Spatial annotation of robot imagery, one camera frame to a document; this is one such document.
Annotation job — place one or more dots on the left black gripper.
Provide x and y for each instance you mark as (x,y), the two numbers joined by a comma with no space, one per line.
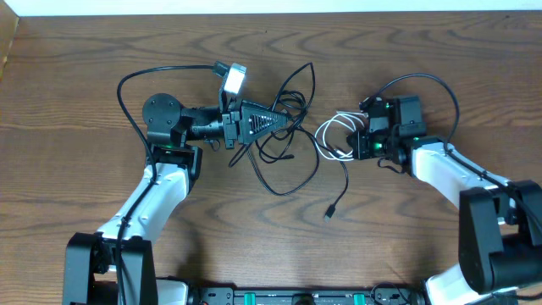
(231,129)

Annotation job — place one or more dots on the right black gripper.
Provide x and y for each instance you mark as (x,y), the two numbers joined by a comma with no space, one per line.
(362,146)

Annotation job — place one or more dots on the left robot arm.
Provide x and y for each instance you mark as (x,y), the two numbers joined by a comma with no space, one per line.
(115,264)

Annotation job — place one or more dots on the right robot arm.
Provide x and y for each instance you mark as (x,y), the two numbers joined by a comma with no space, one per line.
(499,249)

